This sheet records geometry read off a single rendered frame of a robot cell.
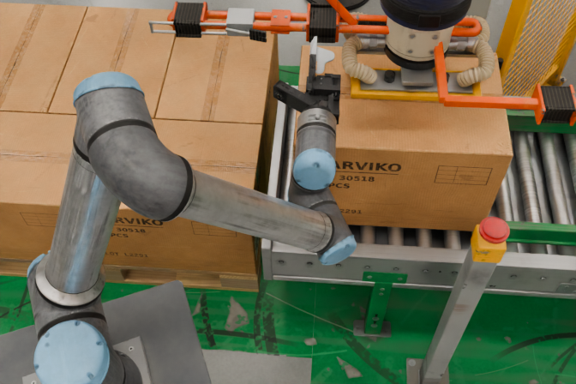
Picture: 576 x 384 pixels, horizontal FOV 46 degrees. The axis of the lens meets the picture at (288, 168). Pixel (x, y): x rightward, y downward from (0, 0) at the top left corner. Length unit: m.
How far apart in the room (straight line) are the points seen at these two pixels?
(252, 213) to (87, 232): 0.33
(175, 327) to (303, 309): 0.91
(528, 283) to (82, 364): 1.38
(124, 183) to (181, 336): 0.80
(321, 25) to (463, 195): 0.68
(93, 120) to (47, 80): 1.64
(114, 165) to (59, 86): 1.66
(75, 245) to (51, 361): 0.26
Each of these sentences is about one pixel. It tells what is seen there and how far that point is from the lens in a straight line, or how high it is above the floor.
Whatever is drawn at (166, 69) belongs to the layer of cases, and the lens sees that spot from 2.69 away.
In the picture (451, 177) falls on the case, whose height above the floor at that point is 0.84.
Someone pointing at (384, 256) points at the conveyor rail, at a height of 0.59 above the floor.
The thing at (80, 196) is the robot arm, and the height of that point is 1.39.
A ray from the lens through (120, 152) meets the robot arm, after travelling 1.08.
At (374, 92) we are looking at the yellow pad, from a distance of 1.79.
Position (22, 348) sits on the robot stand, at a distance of 1.92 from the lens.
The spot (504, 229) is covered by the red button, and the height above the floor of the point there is 1.04.
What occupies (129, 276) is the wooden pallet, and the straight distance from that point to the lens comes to 2.77.
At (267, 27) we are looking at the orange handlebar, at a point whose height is 1.22.
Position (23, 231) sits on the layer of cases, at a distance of 2.59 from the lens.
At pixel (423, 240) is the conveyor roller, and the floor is 0.55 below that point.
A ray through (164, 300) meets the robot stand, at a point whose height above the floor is 0.75.
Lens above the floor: 2.41
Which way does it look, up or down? 53 degrees down
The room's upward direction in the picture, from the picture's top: 1 degrees counter-clockwise
